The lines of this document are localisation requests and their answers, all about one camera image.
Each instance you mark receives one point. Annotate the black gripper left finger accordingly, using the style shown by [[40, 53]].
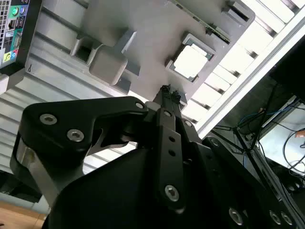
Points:
[[71, 124]]

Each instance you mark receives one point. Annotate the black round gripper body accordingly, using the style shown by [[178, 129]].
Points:
[[107, 202]]

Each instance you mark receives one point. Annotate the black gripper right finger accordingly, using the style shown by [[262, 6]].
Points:
[[190, 133]]

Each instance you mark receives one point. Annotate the silver CPU with green edge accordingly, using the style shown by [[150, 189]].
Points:
[[190, 60]]

